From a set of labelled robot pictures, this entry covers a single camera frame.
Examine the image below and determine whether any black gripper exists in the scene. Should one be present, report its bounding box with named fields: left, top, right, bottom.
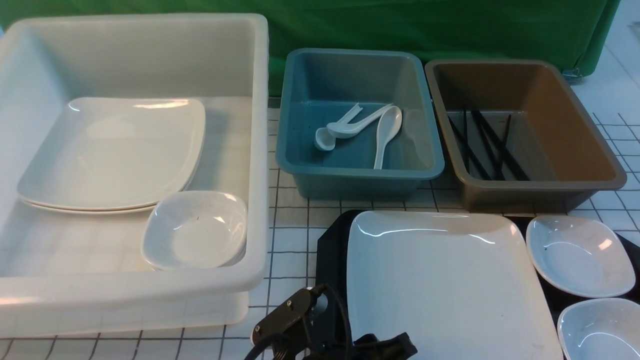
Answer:
left=272, top=332, right=418, bottom=360

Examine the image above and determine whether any large white square plate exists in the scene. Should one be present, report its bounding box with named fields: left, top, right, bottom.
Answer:
left=346, top=210, right=563, bottom=360

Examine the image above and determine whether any white spoon long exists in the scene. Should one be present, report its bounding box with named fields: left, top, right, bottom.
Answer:
left=373, top=105, right=403, bottom=170

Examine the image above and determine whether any white bowl tray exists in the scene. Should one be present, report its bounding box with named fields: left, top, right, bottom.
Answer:
left=525, top=215, right=637, bottom=299
left=557, top=298, right=640, bottom=360

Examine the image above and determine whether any lower white plate in tub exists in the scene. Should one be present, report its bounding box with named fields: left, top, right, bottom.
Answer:
left=17, top=143, right=205, bottom=215

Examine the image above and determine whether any white plate in tub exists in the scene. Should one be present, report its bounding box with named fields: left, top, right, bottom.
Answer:
left=17, top=143, right=205, bottom=215
left=16, top=96, right=206, bottom=208

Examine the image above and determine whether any black serving tray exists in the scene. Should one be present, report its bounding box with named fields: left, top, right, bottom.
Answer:
left=315, top=209, right=640, bottom=360

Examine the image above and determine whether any white bowl in tub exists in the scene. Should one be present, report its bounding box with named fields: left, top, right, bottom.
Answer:
left=141, top=190, right=248, bottom=271

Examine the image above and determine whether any white spoon small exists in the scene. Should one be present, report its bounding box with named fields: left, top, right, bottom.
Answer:
left=314, top=103, right=362, bottom=152

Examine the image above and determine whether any white spoon middle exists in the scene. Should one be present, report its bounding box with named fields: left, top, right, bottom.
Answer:
left=326, top=103, right=393, bottom=139

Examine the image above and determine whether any blue plastic bin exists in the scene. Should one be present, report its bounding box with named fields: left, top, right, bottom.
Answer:
left=275, top=48, right=445, bottom=201

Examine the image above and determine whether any large white plastic tub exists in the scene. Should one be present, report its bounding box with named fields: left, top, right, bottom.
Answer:
left=1, top=13, right=269, bottom=338

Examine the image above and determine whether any black chopstick in bin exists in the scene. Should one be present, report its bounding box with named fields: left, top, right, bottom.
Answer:
left=495, top=114, right=512, bottom=181
left=471, top=110, right=530, bottom=182
left=447, top=117, right=491, bottom=181
left=462, top=107, right=471, bottom=174

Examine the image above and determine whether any brown plastic bin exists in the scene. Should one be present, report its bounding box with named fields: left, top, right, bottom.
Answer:
left=424, top=59, right=627, bottom=213

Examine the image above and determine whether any binder clip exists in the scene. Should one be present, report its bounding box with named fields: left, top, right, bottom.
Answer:
left=562, top=68, right=585, bottom=84

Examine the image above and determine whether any green backdrop cloth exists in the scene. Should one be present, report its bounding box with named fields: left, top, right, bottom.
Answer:
left=1, top=0, right=620, bottom=96

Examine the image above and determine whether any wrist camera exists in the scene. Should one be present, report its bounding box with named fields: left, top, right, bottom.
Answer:
left=250, top=287, right=329, bottom=351

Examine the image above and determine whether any black cable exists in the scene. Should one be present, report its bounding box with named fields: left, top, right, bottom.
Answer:
left=244, top=283, right=353, bottom=360

